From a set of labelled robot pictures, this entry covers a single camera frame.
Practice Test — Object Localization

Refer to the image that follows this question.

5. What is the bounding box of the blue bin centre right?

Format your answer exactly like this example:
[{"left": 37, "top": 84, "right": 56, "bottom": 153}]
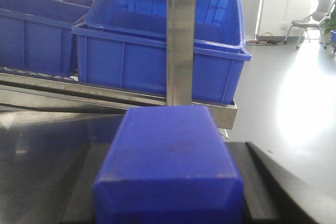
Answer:
[{"left": 1, "top": 0, "right": 89, "bottom": 77}]

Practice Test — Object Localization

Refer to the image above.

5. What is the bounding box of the grey office chair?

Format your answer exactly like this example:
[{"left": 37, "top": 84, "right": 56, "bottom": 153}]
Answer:
[{"left": 283, "top": 0, "right": 335, "bottom": 49}]

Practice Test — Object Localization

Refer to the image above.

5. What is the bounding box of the blue bottle part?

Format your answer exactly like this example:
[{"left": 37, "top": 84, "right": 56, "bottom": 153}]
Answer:
[{"left": 93, "top": 105, "right": 244, "bottom": 223}]

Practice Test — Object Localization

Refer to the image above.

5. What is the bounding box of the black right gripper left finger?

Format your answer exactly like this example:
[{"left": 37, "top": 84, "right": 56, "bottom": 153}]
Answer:
[{"left": 19, "top": 143, "right": 110, "bottom": 223}]

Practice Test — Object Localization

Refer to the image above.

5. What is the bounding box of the stainless steel shelf rack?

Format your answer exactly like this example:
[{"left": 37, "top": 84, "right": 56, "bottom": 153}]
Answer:
[{"left": 0, "top": 0, "right": 238, "bottom": 130}]

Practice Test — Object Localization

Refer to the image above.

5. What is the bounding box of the blue bin far right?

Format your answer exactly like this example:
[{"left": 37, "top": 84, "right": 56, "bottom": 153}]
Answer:
[{"left": 72, "top": 23, "right": 251, "bottom": 104}]

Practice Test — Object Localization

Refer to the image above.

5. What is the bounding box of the green plant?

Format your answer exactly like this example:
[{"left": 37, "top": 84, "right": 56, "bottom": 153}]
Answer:
[{"left": 314, "top": 0, "right": 336, "bottom": 36}]

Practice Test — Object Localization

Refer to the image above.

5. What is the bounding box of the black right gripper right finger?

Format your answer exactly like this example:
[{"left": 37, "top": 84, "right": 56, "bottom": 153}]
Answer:
[{"left": 227, "top": 142, "right": 335, "bottom": 223}]

